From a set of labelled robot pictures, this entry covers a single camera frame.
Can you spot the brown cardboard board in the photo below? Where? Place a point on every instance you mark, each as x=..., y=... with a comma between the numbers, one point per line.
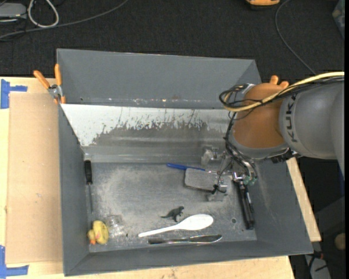
x=32, y=179

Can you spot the black marker pen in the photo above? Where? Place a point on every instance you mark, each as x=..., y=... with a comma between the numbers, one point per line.
x=246, y=205

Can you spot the blue pen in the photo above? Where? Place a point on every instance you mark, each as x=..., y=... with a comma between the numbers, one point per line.
x=181, y=166

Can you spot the metal butter knife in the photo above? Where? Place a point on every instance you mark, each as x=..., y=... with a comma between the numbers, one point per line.
x=189, y=239

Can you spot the grey sponge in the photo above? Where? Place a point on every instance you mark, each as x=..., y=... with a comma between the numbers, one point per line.
x=198, y=179

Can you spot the dark toy dinosaur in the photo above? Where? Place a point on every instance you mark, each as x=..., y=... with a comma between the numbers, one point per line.
x=174, y=213

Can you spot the white plastic spoon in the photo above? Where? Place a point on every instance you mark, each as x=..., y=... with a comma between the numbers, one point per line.
x=192, y=223

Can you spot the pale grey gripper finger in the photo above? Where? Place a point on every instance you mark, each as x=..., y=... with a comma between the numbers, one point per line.
x=222, y=182
x=217, y=196

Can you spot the yellow rubber duck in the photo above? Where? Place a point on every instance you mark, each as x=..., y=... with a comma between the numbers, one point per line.
x=99, y=232

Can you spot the grey metal bin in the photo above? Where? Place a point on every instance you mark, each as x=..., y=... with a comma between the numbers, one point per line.
x=151, y=190

